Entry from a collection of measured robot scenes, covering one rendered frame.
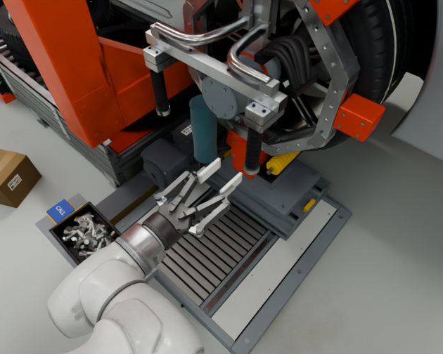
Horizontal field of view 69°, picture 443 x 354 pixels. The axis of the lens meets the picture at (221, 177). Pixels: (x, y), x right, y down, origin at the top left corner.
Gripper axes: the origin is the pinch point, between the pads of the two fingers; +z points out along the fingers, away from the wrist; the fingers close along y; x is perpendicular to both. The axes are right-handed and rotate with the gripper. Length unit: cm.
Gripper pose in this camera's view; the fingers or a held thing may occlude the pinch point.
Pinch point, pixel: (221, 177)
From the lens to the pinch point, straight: 72.6
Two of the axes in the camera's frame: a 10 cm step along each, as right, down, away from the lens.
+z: 6.6, -5.9, 4.6
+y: 7.5, 5.3, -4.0
